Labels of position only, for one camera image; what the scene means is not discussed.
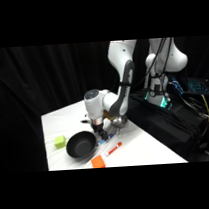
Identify silver metal utensil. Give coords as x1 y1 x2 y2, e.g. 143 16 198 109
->
112 114 129 137

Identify blue marker pen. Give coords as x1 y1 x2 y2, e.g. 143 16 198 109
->
96 133 116 146

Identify yellow cable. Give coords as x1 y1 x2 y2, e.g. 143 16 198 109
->
200 93 209 125

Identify blue lit keyboard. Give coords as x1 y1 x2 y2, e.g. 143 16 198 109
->
186 76 209 96

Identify orange toy block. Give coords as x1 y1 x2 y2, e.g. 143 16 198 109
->
90 154 107 169

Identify control box with green light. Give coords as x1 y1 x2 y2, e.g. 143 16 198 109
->
143 86 174 112

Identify green toy block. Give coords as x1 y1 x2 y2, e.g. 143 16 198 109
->
53 134 68 151

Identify black cloth-covered robot stand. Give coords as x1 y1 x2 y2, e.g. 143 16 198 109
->
128 84 209 167

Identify red marker pen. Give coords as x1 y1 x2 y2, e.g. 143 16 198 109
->
103 141 124 158

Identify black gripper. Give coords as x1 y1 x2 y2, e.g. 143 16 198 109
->
88 115 110 141

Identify brown plush toy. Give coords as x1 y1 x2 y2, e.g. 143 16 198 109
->
103 111 113 122

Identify black cable bundle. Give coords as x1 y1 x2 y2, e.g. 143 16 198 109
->
135 37 177 101

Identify black curtain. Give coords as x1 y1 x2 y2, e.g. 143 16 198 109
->
0 35 209 175

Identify black round bowl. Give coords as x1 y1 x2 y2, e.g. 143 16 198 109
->
64 129 98 160

